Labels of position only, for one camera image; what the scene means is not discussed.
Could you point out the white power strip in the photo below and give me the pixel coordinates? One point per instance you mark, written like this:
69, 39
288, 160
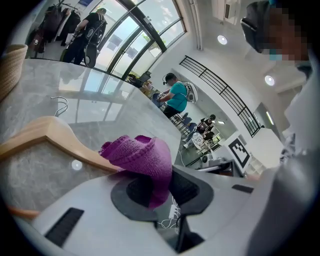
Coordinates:
173, 212

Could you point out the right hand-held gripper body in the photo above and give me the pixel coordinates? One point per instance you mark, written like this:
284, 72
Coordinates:
238, 155

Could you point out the black railing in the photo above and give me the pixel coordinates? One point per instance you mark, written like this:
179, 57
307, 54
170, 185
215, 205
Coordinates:
253, 125

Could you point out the purple cloth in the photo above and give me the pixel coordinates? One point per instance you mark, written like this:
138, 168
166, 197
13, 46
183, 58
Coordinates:
142, 155

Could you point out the round ceiling light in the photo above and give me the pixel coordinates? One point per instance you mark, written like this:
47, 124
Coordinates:
222, 40
269, 80

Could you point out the grey marble table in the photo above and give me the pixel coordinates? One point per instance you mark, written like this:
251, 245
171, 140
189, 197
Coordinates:
37, 82

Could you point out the round wooden bowl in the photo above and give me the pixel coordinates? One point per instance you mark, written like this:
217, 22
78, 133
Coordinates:
11, 70

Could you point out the black window frame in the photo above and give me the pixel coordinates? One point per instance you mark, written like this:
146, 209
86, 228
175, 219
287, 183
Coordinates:
150, 31

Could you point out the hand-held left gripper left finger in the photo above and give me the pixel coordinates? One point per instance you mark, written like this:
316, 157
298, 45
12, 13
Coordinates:
100, 225

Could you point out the coat stand with dark coats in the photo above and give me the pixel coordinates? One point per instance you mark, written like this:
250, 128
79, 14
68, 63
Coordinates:
53, 22

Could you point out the white air conditioner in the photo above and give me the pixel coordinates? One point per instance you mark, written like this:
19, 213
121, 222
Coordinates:
220, 10

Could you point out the black head-worn camera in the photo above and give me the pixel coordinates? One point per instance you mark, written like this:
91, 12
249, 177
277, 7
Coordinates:
252, 30

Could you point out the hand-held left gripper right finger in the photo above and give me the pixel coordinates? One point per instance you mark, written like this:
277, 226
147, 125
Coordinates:
220, 212

